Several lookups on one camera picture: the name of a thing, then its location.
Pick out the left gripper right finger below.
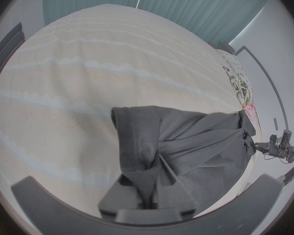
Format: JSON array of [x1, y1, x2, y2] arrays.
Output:
[[154, 155, 195, 216]]

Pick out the bed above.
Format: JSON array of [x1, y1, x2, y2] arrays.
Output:
[[0, 4, 288, 217]]

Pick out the white printed garment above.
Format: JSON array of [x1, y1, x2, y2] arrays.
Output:
[[223, 66, 254, 107]]

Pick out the pink garment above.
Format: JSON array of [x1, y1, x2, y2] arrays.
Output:
[[243, 104, 257, 121]]

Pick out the black trousers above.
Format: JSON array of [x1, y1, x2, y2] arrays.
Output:
[[111, 105, 257, 210]]

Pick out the grey white bedside table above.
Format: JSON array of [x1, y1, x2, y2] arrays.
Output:
[[208, 41, 236, 55]]

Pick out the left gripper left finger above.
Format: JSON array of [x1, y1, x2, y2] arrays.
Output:
[[99, 174, 144, 218]]

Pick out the blue-green curtain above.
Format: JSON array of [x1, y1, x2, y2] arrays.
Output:
[[137, 0, 271, 43], [43, 0, 144, 29]]

